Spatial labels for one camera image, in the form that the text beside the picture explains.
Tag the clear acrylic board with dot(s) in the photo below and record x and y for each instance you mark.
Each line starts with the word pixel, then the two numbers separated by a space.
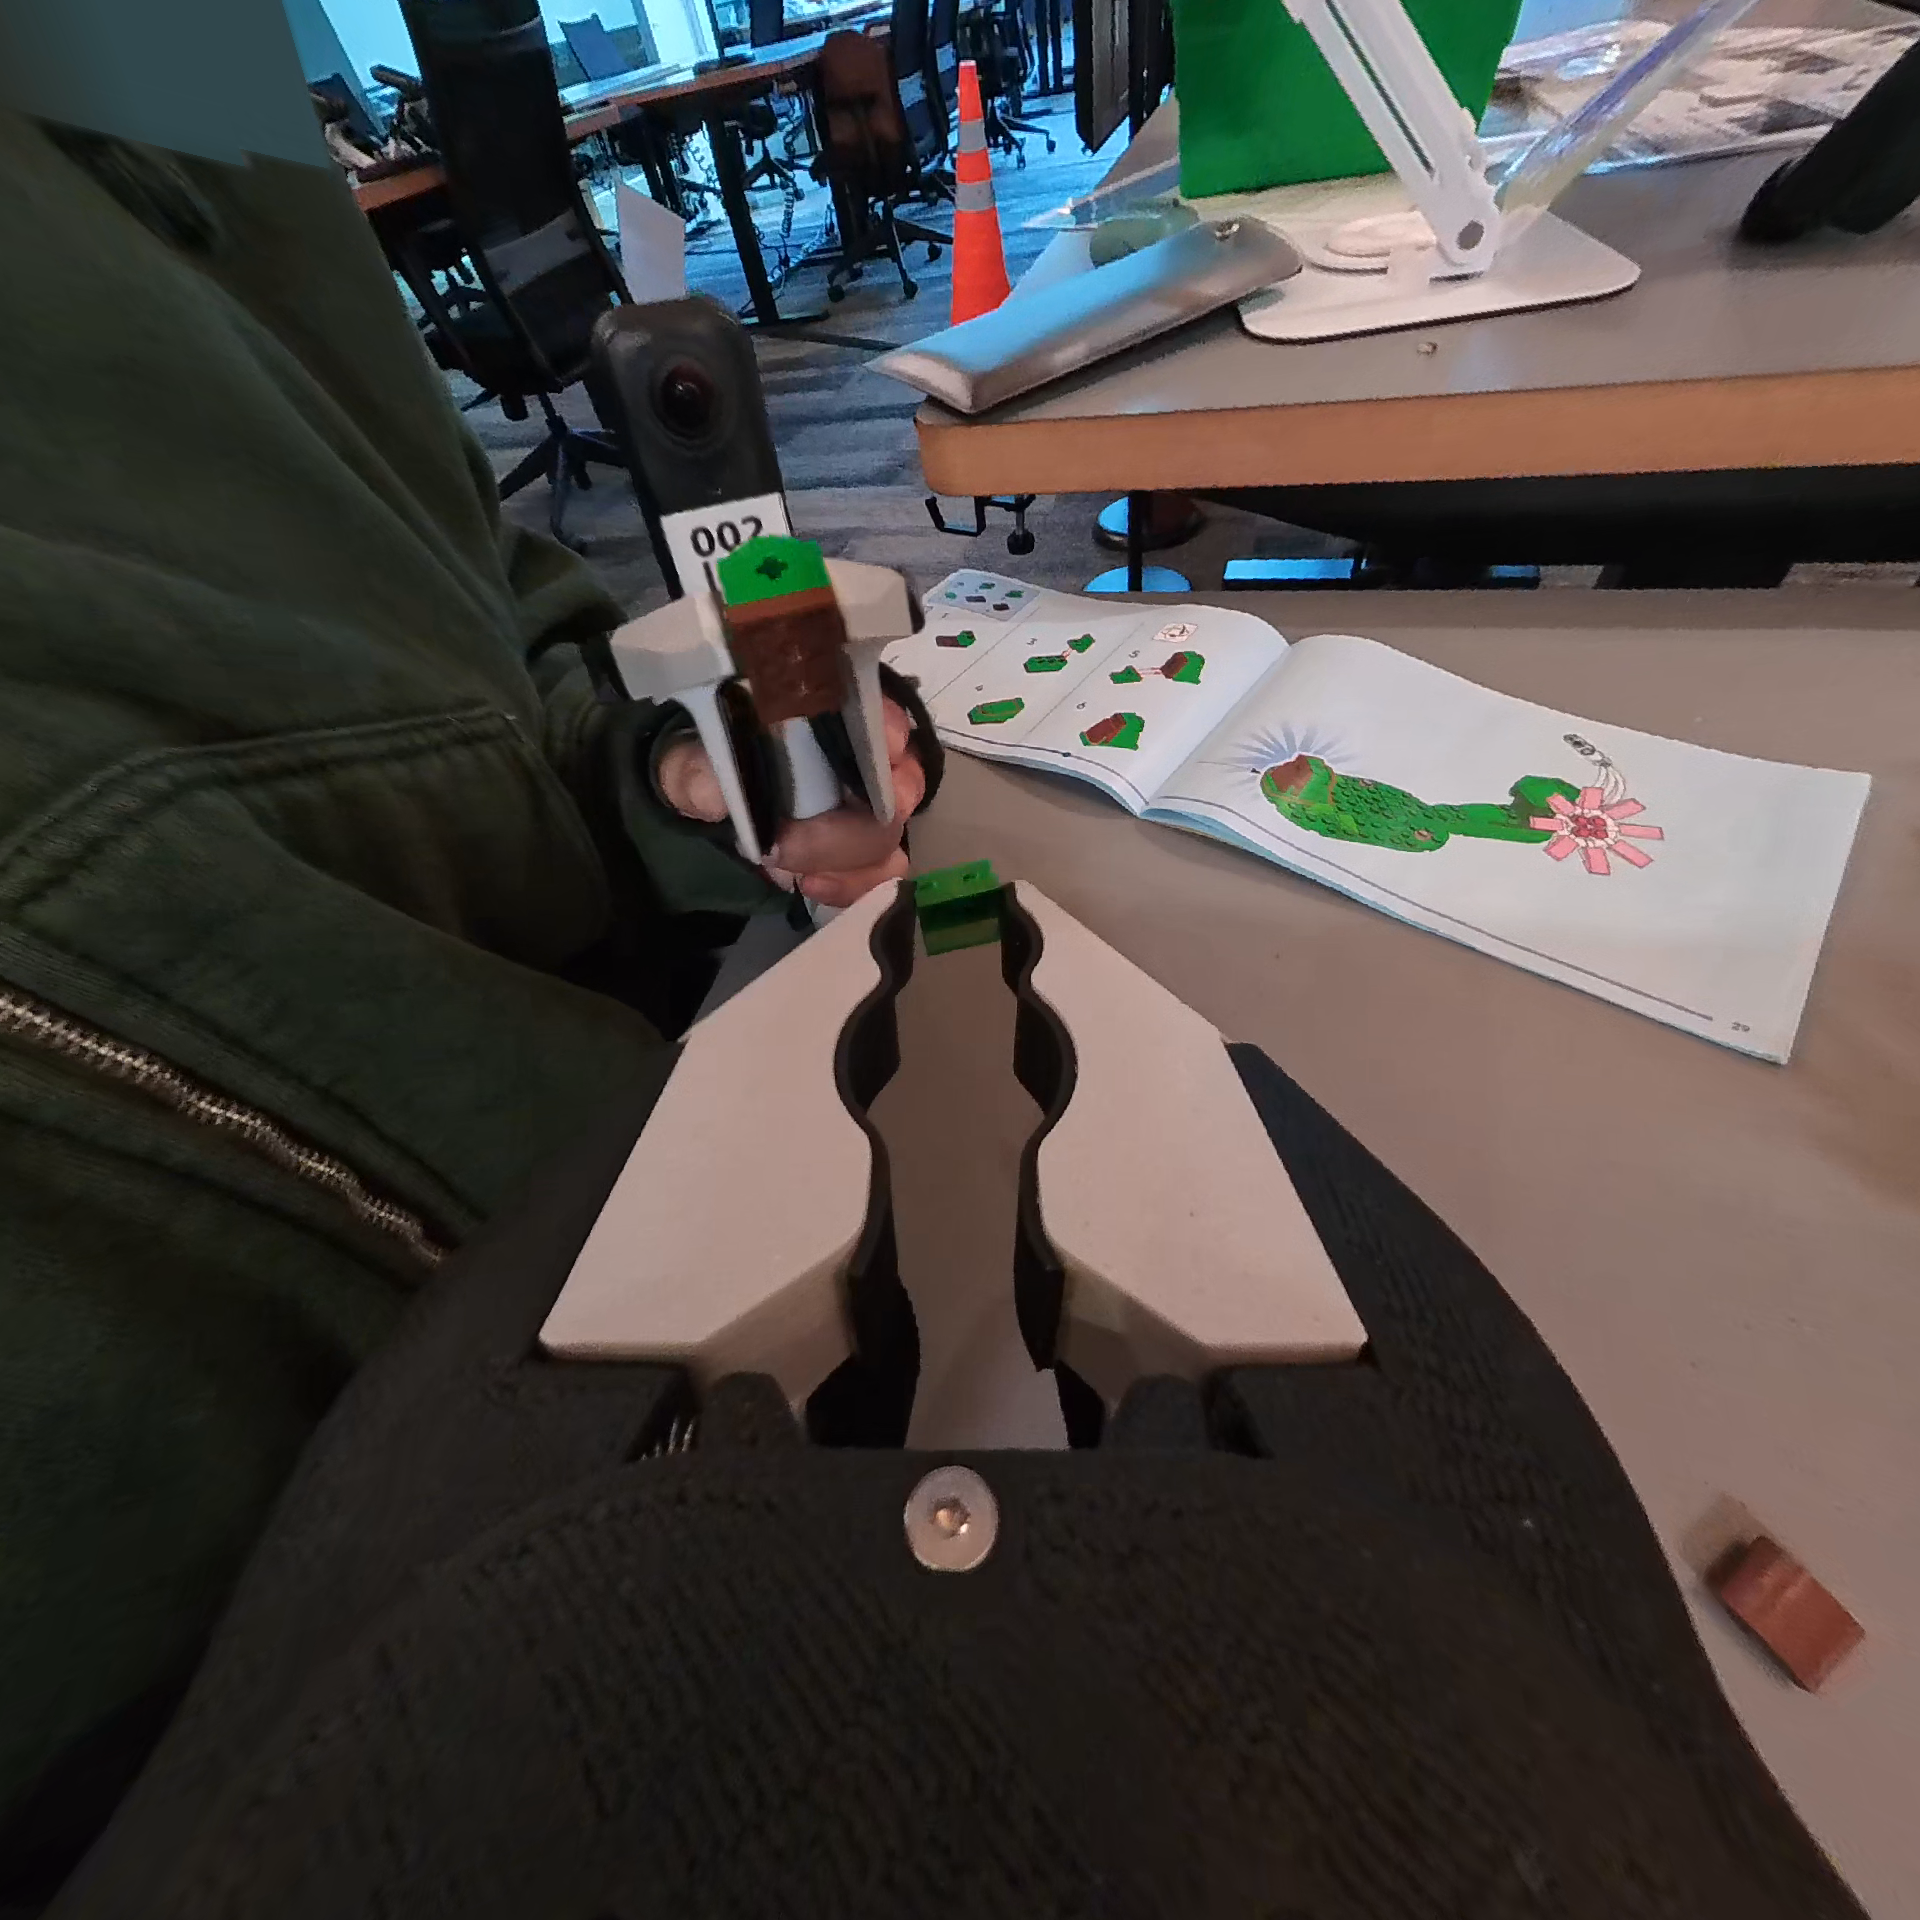
pixel 1621 90

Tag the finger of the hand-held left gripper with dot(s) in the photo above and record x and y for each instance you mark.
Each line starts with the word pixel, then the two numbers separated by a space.
pixel 676 651
pixel 878 600

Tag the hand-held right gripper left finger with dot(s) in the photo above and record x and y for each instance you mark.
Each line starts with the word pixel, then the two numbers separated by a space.
pixel 720 1201

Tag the white articulated stand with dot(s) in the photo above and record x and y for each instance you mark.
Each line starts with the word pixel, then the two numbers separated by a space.
pixel 1516 284

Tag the black office chair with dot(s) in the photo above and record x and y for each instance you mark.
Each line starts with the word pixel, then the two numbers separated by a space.
pixel 494 181
pixel 870 134

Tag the dull green round object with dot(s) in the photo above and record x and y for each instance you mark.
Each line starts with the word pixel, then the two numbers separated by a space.
pixel 1141 234

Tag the black device on white stand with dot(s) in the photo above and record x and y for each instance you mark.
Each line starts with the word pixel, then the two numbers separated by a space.
pixel 1845 164

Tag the green lego bracket piece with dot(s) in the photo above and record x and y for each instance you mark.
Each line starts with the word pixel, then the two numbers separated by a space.
pixel 955 908

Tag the wooden office table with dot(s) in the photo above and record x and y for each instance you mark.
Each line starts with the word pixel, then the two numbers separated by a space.
pixel 692 83

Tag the person's left forearm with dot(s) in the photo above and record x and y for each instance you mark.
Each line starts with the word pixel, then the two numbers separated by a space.
pixel 600 720

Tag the small green lego block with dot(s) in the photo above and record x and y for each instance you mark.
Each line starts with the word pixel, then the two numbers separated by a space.
pixel 782 637

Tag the orange traffic cone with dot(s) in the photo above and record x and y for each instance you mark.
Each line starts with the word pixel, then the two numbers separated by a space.
pixel 979 211

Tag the person's green hoodie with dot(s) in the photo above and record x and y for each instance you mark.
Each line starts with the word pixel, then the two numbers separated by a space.
pixel 224 825

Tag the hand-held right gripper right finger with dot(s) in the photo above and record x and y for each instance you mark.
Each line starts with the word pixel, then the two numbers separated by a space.
pixel 1201 1214

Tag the person's left hand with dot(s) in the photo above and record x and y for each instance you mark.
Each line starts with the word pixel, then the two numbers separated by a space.
pixel 839 861

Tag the lego instruction booklet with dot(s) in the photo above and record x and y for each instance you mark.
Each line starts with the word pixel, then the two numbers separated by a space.
pixel 1500 810

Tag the scattered printed papers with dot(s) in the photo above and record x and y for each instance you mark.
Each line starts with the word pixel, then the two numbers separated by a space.
pixel 1725 90

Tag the green plastic bin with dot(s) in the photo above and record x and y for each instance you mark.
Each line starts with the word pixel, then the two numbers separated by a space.
pixel 1276 106

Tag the brown lego slope piece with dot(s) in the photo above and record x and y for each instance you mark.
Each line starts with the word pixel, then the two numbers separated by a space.
pixel 1785 1611

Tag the silver pouch case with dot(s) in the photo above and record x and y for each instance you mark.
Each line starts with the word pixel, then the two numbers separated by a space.
pixel 1079 306

